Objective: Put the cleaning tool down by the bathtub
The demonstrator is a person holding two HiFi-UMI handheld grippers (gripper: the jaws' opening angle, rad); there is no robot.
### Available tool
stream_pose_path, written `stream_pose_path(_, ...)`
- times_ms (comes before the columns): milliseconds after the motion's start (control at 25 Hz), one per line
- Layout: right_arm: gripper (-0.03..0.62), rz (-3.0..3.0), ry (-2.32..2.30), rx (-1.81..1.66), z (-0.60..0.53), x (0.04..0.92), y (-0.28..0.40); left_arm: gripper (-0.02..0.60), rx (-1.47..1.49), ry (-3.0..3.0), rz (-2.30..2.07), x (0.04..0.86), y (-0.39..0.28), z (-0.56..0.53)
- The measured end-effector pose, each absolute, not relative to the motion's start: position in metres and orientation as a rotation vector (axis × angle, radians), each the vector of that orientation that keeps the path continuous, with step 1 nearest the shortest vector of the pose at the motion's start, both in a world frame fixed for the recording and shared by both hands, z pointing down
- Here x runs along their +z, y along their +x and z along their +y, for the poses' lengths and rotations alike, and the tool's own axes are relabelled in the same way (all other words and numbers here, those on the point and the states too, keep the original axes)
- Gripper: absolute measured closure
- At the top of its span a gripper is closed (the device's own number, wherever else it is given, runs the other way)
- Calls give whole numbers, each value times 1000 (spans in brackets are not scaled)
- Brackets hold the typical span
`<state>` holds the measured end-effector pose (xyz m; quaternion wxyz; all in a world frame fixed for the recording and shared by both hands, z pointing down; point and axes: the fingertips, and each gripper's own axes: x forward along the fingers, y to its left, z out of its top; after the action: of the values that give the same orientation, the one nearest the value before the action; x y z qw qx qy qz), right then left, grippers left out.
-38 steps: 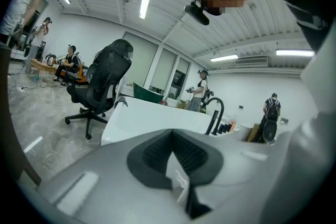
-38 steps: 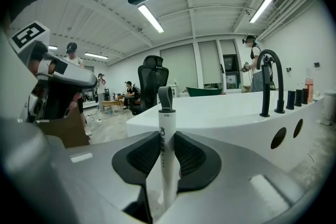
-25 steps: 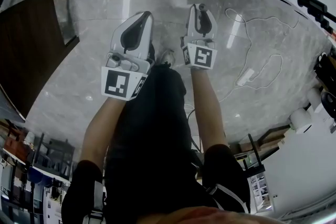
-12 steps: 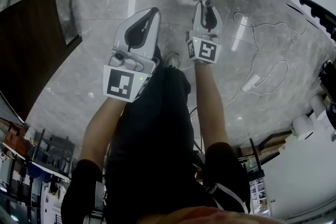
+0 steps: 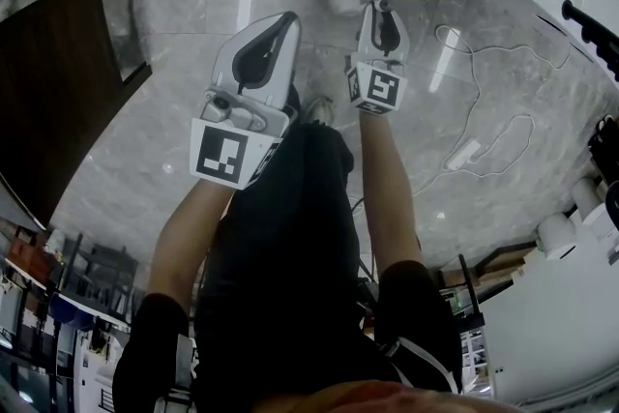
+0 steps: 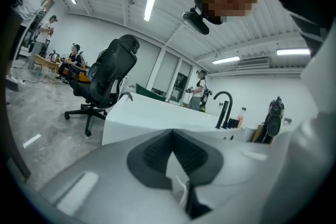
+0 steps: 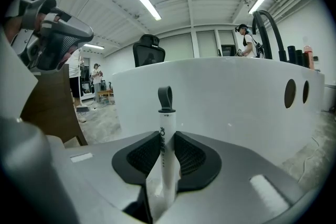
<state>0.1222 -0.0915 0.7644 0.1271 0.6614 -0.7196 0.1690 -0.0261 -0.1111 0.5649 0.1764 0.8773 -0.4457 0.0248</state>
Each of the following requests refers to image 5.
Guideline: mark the black metal shelf rack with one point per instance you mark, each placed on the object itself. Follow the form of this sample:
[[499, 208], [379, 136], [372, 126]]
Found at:
[[72, 295]]

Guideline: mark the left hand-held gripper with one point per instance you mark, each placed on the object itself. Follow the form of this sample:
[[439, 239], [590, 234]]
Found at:
[[220, 155]]

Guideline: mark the dark wooden door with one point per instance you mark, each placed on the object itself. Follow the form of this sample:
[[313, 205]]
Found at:
[[58, 87]]

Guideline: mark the white round object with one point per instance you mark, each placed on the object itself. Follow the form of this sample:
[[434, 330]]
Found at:
[[344, 3]]

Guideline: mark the black cleaning tool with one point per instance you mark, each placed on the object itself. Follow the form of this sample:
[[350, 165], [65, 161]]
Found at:
[[592, 34]]

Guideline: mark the person's left forearm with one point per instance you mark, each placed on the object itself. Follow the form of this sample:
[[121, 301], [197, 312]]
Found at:
[[181, 246]]

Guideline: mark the person's light shoe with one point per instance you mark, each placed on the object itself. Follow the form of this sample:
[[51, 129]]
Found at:
[[319, 109]]

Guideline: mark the person's black clothing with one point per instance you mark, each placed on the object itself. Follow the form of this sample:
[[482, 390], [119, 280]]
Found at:
[[285, 256]]

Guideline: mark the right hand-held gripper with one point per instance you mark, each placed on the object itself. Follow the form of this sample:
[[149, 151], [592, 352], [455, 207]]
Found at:
[[382, 87]]

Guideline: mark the white cylinder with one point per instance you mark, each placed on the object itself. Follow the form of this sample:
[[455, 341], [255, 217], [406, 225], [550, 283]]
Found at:
[[588, 199], [557, 238]]

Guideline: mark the white power strip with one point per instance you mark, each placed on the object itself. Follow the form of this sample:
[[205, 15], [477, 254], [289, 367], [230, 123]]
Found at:
[[463, 155]]

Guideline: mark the person's right forearm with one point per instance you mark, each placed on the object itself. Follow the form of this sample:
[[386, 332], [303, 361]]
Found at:
[[389, 198]]

